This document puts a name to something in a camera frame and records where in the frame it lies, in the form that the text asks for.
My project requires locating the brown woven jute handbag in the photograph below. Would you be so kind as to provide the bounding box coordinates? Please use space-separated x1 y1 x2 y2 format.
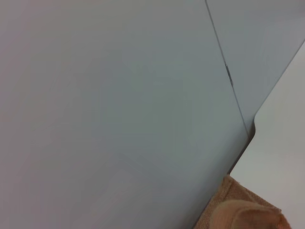
192 175 293 229

